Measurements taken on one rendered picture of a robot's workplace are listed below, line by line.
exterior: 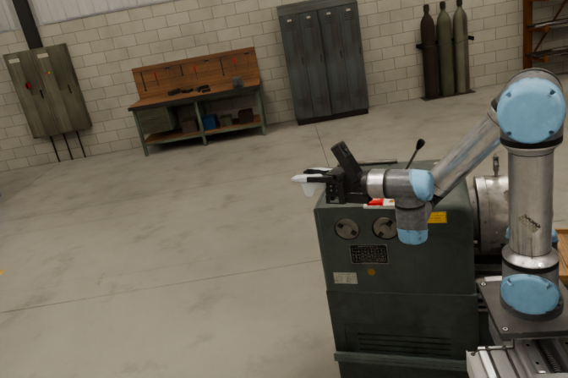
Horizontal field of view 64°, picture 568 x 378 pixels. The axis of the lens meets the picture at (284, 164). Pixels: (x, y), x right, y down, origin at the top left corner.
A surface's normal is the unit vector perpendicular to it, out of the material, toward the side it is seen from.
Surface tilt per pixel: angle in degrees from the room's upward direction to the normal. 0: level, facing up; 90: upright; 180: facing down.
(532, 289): 98
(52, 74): 90
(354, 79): 90
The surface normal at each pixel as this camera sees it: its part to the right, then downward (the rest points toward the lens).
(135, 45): 0.02, 0.33
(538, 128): -0.48, 0.25
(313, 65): -0.29, 0.37
